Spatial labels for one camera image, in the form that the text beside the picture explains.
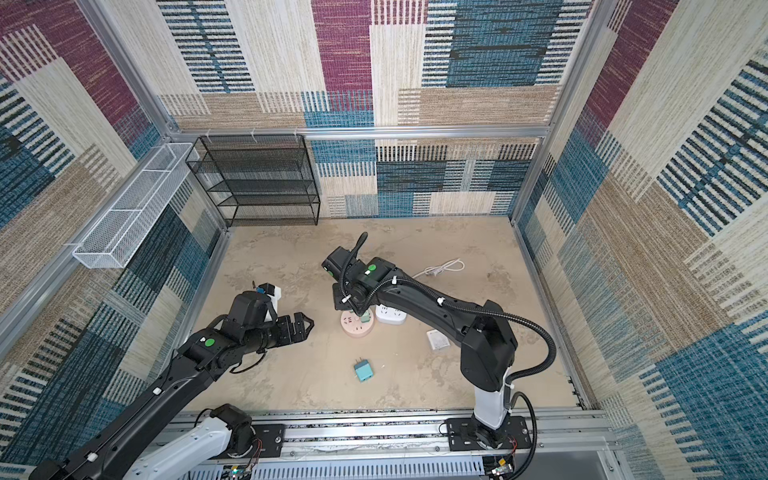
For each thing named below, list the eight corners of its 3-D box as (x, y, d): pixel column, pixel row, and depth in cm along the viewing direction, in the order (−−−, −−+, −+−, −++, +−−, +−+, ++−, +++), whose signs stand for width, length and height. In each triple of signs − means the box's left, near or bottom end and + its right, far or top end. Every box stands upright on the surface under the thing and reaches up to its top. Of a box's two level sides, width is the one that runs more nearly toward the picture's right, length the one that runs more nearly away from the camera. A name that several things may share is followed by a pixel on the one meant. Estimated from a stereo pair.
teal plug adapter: (360, 383, 84) (359, 380, 83) (352, 363, 88) (352, 360, 86) (374, 376, 85) (374, 374, 84) (366, 357, 89) (366, 354, 87)
